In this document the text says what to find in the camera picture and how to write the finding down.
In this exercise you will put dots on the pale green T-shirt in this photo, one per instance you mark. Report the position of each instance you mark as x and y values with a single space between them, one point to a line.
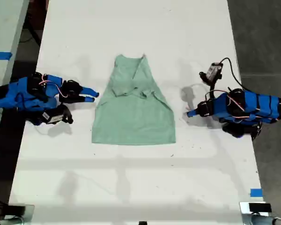
131 122

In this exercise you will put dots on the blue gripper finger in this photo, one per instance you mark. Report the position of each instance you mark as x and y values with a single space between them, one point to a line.
193 113
84 99
90 92

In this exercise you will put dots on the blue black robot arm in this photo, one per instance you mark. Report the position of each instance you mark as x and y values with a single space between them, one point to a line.
260 105
14 93

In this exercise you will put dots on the long blue tape strip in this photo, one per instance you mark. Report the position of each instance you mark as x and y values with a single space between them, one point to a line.
0 55

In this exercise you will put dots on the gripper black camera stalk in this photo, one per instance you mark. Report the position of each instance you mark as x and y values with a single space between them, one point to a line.
212 85
68 114

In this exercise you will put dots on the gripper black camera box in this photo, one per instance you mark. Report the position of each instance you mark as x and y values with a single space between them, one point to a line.
52 117
214 71

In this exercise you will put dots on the grey side table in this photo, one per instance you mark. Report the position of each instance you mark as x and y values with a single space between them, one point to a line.
4 28

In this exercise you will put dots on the small black edge object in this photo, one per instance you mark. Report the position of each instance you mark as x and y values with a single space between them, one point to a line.
142 223

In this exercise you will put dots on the metal clamp with black box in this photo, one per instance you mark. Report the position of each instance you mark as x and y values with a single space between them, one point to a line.
257 207

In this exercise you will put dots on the metal table clamp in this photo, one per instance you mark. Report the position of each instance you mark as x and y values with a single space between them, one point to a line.
21 211

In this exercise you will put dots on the short blue tape piece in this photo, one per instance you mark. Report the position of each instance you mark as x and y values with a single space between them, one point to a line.
256 192

